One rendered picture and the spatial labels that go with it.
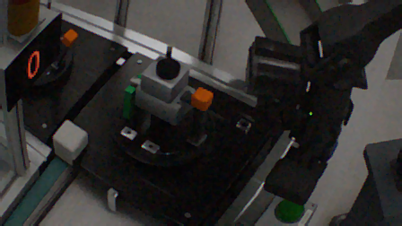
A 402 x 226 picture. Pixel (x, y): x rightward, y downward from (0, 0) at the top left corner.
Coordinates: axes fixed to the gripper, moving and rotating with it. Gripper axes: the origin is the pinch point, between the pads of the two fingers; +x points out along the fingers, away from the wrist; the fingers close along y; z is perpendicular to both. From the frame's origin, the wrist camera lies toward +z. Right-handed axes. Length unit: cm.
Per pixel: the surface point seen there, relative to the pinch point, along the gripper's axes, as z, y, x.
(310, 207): -2.9, -2.1, 9.7
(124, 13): 40.7, -21.8, 8.9
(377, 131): -8.4, -33.9, 19.8
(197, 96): 16.4, -1.3, -1.9
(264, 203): 3.9, 0.3, 9.7
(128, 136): 23.0, 3.5, 5.2
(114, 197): 20.9, 11.1, 9.3
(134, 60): 31.9, -12.2, 8.7
